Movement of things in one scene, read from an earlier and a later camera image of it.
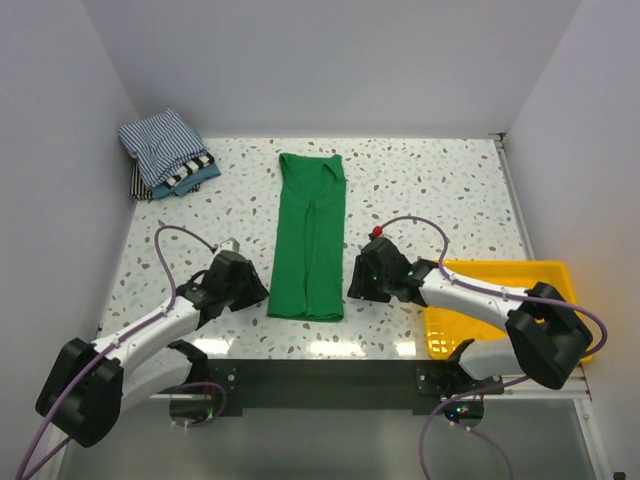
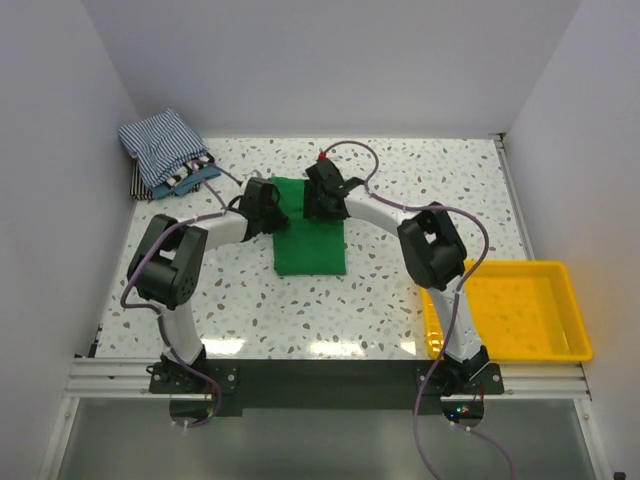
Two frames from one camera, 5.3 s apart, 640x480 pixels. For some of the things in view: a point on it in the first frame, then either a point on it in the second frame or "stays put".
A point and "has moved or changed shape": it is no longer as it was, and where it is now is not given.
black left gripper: [255, 291] to [279, 220]
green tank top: [308, 277] has moved or changed shape
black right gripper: [359, 286] to [311, 207]
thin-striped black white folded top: [138, 189] stays put
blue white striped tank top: [160, 144] stays put
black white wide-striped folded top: [191, 166] stays put
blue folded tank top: [209, 172] stays put
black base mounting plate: [337, 384] stays put
